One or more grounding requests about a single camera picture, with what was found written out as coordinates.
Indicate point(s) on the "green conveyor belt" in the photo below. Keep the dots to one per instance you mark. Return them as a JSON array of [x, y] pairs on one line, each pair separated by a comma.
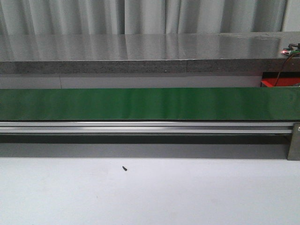
[[280, 103]]

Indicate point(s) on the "grey stone counter slab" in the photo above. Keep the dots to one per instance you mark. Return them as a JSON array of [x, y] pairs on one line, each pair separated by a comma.
[[149, 53]]

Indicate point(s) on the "red bin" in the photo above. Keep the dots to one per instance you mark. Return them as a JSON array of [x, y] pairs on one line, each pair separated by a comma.
[[285, 79]]

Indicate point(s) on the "green circuit board red LED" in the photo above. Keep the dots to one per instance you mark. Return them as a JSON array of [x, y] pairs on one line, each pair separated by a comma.
[[292, 49]]

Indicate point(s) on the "grey pleated curtain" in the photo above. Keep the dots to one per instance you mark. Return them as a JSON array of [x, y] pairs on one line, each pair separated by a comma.
[[34, 17]]

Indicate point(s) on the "aluminium conveyor side rail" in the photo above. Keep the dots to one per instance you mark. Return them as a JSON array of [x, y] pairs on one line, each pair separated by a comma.
[[147, 127]]

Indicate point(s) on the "steel conveyor support bracket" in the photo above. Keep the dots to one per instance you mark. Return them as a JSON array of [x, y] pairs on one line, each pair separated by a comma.
[[294, 149]]

